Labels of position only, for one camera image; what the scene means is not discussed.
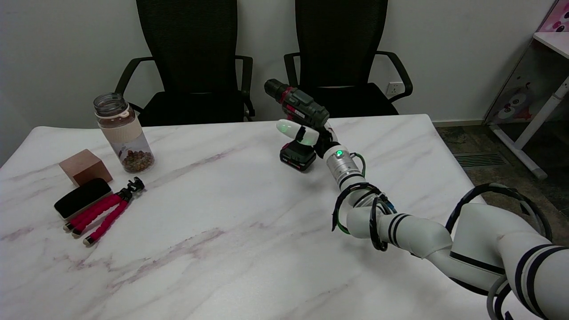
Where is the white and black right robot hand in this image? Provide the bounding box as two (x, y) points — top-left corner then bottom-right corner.
(276, 119), (339, 157)

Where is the dark green power screwdriver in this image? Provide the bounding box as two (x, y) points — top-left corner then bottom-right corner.
(264, 79), (332, 172)

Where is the black mesh office chair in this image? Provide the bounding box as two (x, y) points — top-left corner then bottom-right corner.
(284, 0), (414, 120)
(115, 0), (256, 127)

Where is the dark floor vent grille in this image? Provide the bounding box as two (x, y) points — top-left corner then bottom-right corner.
(453, 153), (507, 168)

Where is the clear jar with nuts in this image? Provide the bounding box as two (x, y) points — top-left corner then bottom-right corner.
(93, 92), (156, 173)

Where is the red flexible mini tripod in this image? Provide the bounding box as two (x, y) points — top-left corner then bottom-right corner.
(63, 176), (146, 246)

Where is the brown wooden block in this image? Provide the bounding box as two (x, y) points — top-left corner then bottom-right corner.
(59, 149), (113, 186)

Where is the white desk with cartoon panel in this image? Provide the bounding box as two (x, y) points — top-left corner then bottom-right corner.
(482, 31), (569, 180)

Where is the pink picture board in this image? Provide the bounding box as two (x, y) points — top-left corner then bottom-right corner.
(539, 0), (569, 32)

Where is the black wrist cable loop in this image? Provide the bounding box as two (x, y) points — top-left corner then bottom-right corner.
(331, 153), (397, 252)

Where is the black elbow cable loop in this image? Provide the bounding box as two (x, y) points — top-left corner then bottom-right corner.
(445, 183), (553, 244)

